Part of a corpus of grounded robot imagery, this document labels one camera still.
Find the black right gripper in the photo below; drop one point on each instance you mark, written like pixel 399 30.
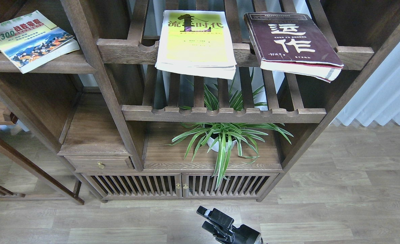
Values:
pixel 221 227

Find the white blue illustrated book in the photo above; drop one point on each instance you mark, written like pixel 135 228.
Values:
pixel 32 40

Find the white plant pot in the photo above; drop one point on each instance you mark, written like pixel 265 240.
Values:
pixel 214 142

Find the green spider plant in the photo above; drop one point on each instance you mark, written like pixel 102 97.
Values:
pixel 247 135

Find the brass drawer knob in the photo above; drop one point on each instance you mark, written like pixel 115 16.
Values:
pixel 101 165

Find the dark wooden bookshelf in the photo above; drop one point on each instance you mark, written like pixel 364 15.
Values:
pixel 100 104

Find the yellow green cover book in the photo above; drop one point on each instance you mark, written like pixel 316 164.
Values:
pixel 196 43

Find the maroon cover book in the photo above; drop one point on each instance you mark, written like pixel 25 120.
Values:
pixel 292 43

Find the white pleated curtain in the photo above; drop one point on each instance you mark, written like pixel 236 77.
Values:
pixel 378 100

